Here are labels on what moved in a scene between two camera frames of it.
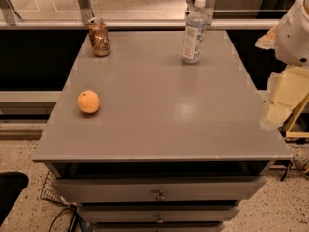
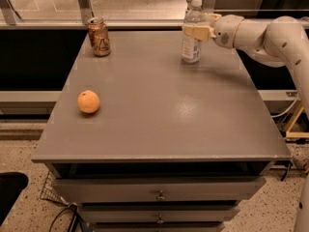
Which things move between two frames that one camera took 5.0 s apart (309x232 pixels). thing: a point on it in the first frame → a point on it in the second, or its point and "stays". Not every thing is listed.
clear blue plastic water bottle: x=196 y=32 stays
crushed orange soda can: x=98 y=37 stays
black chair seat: x=12 y=185 stays
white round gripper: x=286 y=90 → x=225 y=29
